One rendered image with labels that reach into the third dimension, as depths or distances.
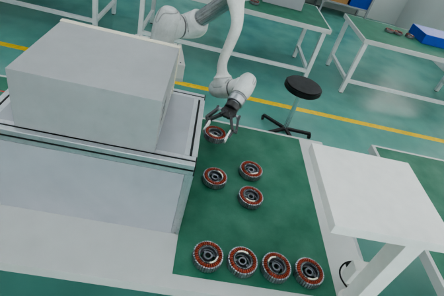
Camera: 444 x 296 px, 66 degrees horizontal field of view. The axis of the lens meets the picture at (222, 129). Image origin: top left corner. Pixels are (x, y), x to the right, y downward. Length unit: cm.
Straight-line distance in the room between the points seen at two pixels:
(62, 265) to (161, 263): 32
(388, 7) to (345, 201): 810
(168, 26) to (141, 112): 126
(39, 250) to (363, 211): 104
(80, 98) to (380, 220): 92
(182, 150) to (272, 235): 57
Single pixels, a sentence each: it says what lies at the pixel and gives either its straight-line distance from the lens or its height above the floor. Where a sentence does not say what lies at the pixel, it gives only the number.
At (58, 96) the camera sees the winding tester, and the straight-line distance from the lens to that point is 108.
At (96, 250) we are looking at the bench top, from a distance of 132.
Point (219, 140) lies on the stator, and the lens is 165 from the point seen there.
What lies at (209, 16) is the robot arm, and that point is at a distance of 222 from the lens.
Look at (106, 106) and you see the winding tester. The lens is 104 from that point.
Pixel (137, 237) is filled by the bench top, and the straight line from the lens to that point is 135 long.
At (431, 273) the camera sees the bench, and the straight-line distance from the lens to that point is 184.
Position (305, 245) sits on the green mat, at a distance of 152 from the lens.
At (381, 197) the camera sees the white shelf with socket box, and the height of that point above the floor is 120.
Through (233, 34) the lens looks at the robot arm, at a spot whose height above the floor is 121.
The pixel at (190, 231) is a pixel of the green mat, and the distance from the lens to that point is 139.
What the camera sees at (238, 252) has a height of 79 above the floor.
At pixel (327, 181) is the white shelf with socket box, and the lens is 110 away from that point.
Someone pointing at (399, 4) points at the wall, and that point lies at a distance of 909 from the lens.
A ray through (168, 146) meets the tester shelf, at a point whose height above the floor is 111.
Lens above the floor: 187
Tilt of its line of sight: 36 degrees down
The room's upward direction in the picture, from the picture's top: 17 degrees clockwise
